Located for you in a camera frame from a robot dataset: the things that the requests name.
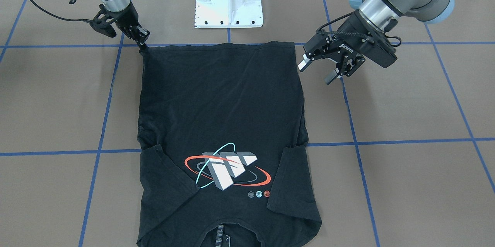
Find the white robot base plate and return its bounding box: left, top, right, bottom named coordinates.
left=194, top=0, right=264, bottom=29

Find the black printed t-shirt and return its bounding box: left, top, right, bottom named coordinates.
left=137, top=41, right=322, bottom=247

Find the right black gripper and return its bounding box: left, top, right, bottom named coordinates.
left=90, top=3, right=150, bottom=51

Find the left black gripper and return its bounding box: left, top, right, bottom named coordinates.
left=298, top=10, right=398, bottom=85

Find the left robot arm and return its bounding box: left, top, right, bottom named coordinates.
left=298, top=0, right=455, bottom=84

